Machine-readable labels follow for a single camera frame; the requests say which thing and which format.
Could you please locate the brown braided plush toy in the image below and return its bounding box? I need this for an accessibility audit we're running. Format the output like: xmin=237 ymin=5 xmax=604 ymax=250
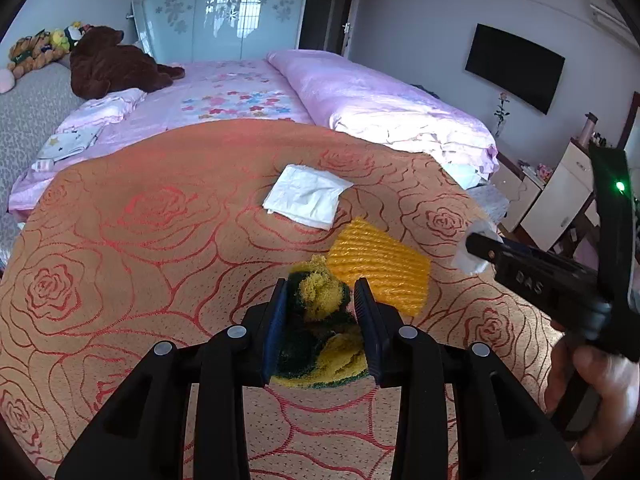
xmin=7 ymin=35 xmax=71 ymax=79

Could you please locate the yellow green sponge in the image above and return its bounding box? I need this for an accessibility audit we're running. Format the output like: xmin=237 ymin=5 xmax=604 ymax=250
xmin=270 ymin=255 xmax=371 ymax=388

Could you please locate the person's right hand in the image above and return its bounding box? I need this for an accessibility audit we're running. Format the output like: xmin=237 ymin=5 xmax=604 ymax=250
xmin=544 ymin=330 xmax=640 ymax=467

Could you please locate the white air conditioner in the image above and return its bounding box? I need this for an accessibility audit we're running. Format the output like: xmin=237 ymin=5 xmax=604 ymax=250
xmin=589 ymin=0 xmax=628 ymax=28

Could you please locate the bedroom door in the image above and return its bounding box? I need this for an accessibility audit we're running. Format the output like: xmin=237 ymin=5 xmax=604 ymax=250
xmin=299 ymin=0 xmax=362 ymax=59

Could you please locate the white tissue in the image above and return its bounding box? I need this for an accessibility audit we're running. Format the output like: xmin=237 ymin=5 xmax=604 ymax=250
xmin=452 ymin=220 xmax=499 ymax=275
xmin=262 ymin=164 xmax=354 ymax=231

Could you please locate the white dresser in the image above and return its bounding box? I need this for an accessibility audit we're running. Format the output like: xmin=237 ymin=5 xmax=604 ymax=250
xmin=515 ymin=137 xmax=601 ymax=256

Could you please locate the brown teddy bear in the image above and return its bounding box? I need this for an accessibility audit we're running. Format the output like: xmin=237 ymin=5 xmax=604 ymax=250
xmin=69 ymin=26 xmax=187 ymax=101

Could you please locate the pink thermos bottle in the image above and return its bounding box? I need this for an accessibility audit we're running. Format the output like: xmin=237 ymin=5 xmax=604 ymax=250
xmin=579 ymin=112 xmax=598 ymax=146

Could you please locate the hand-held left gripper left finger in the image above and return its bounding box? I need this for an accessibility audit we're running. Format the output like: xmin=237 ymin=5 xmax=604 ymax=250
xmin=55 ymin=277 xmax=289 ymax=480

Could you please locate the white folded tissue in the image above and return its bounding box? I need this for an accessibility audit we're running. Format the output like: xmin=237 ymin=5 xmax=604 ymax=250
xmin=262 ymin=164 xmax=354 ymax=231

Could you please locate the yellow corrugated sponge cloth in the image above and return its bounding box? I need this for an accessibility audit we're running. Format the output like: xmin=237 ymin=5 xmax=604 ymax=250
xmin=327 ymin=216 xmax=432 ymax=317

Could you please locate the pink quilt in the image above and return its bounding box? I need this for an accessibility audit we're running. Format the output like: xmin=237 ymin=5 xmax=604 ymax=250
xmin=266 ymin=50 xmax=499 ymax=178

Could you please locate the grey headboard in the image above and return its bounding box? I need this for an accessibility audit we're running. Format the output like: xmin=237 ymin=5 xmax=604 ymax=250
xmin=0 ymin=62 xmax=86 ymax=201

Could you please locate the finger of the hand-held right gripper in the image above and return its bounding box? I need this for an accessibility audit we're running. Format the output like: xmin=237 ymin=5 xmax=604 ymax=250
xmin=465 ymin=230 xmax=507 ymax=267
xmin=500 ymin=238 xmax=547 ymax=256

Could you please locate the white star-printed cloth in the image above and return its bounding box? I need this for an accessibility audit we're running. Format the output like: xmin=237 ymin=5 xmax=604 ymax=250
xmin=37 ymin=126 xmax=106 ymax=162

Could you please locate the brown framed mirror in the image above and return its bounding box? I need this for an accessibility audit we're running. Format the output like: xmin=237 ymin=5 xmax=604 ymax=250
xmin=622 ymin=91 xmax=640 ymax=161

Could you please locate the white nightstand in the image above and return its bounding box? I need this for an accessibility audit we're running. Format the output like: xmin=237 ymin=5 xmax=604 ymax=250
xmin=492 ymin=152 xmax=548 ymax=233

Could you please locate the pink pillow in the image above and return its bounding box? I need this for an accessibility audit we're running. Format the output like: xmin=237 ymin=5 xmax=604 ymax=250
xmin=30 ymin=87 xmax=148 ymax=171

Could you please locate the yellow green plush toy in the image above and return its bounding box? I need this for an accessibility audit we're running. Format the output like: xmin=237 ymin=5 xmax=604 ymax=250
xmin=50 ymin=21 xmax=94 ymax=54

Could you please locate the artificial rose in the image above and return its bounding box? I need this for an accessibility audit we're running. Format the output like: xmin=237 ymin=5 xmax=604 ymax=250
xmin=492 ymin=92 xmax=511 ymax=138

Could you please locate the glossy floral wardrobe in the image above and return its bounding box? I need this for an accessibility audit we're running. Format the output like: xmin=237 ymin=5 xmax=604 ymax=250
xmin=131 ymin=0 xmax=313 ymax=63

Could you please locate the black wall television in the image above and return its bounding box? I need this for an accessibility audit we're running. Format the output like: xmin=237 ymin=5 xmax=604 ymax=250
xmin=465 ymin=23 xmax=566 ymax=115

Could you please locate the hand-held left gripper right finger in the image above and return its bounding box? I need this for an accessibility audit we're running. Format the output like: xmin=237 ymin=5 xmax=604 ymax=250
xmin=352 ymin=277 xmax=585 ymax=480

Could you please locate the orange rose bedspread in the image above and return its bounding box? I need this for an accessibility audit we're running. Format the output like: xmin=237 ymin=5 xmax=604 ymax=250
xmin=0 ymin=119 xmax=561 ymax=480

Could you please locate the pink floral bed sheet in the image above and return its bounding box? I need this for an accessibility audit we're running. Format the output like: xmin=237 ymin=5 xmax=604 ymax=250
xmin=10 ymin=59 xmax=316 ymax=221

